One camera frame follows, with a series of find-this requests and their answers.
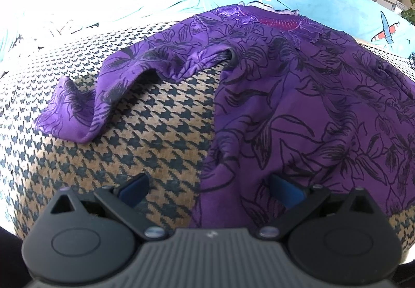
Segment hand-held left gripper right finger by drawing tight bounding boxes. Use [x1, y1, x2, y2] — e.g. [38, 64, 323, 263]
[259, 174, 381, 240]

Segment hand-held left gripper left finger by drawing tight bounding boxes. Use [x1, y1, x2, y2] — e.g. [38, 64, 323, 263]
[49, 173, 169, 241]

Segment purple floral shirt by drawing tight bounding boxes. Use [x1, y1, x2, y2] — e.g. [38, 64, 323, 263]
[32, 4, 415, 230]

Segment houndstooth sofa mat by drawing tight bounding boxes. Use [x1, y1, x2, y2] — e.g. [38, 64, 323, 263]
[0, 20, 415, 243]

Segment white chest freezer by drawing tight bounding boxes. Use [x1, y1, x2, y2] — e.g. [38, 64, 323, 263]
[370, 0, 406, 14]

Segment green potted plant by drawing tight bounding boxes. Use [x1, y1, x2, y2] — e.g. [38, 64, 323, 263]
[401, 0, 415, 27]

